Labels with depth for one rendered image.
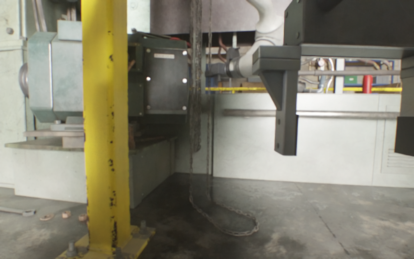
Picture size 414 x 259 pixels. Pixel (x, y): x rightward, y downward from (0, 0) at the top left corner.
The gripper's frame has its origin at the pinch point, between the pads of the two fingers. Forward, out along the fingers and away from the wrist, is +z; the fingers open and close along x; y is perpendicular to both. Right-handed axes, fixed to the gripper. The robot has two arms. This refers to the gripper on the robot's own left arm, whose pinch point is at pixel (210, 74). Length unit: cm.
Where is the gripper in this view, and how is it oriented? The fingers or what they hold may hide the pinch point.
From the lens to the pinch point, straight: 106.4
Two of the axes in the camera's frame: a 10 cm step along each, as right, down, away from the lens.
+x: 7.8, -0.4, 6.3
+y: -0.2, 10.0, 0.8
